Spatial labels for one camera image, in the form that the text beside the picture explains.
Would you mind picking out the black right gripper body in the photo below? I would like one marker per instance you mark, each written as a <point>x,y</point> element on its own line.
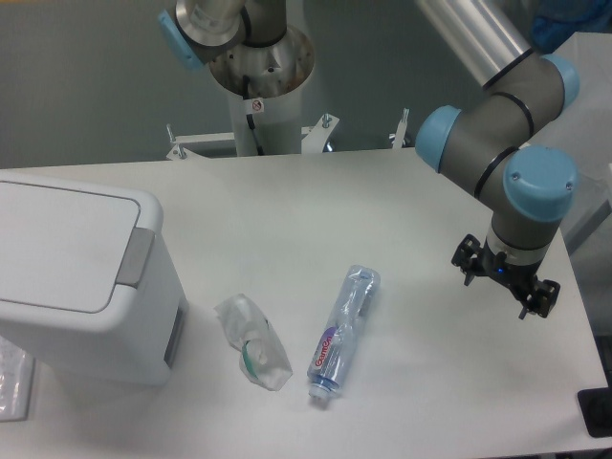
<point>518,279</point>

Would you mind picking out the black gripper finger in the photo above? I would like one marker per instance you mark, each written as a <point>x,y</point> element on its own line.
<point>540,300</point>
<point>467,258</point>

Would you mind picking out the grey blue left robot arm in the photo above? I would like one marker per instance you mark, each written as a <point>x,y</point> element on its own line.
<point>292,216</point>

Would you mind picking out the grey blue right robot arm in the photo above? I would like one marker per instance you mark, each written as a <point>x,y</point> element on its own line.
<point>488,150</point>

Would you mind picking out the white plastic trash can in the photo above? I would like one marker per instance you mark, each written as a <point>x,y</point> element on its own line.
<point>87,282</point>

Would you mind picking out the black device at table edge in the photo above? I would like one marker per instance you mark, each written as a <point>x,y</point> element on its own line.
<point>595,406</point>

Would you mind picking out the crushed clear plastic bottle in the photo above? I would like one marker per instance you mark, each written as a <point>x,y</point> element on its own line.
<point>338,343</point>

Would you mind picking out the crumpled clear plastic bag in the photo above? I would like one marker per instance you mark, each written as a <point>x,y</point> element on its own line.
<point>262,356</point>

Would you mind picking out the blue object top right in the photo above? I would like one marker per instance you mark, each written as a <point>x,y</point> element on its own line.
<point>556,21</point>

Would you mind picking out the laminated paper sheet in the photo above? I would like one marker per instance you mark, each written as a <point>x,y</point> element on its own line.
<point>17,368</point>

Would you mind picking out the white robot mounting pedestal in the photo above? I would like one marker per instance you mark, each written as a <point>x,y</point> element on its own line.
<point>264,92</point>

